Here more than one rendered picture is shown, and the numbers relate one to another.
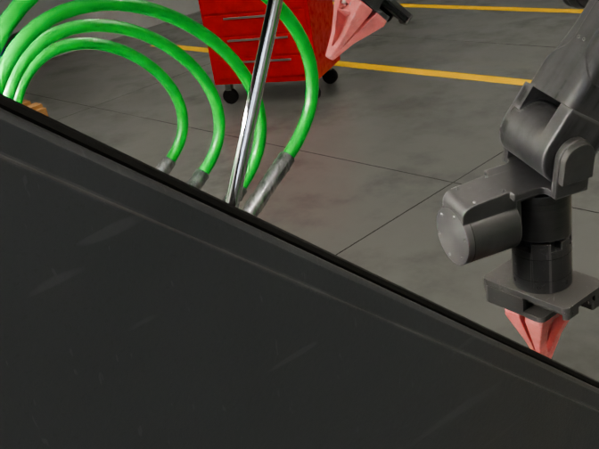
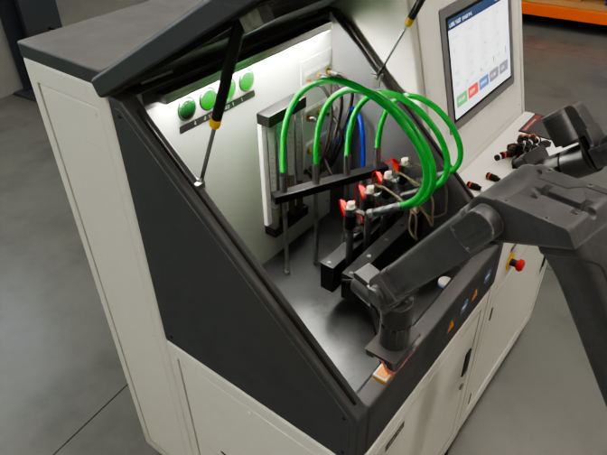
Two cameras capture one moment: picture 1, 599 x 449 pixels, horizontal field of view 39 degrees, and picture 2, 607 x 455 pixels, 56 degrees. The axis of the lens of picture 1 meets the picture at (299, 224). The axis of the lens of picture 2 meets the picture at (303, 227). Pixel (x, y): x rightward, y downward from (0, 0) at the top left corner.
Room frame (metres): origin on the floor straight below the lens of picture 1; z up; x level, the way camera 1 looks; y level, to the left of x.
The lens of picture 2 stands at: (0.35, -0.89, 1.89)
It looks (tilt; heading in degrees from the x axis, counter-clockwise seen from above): 37 degrees down; 74
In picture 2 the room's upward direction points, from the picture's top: 1 degrees counter-clockwise
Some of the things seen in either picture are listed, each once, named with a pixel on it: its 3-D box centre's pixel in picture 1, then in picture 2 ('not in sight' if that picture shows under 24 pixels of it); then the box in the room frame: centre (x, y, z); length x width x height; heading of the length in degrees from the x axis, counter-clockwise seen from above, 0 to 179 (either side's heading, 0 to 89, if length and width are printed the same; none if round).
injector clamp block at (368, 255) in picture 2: not in sight; (373, 257); (0.85, 0.17, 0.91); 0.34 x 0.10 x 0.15; 35
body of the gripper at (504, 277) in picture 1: (541, 263); (394, 332); (0.72, -0.23, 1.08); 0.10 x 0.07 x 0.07; 35
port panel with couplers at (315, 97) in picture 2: not in sight; (321, 112); (0.80, 0.46, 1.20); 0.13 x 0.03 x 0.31; 35
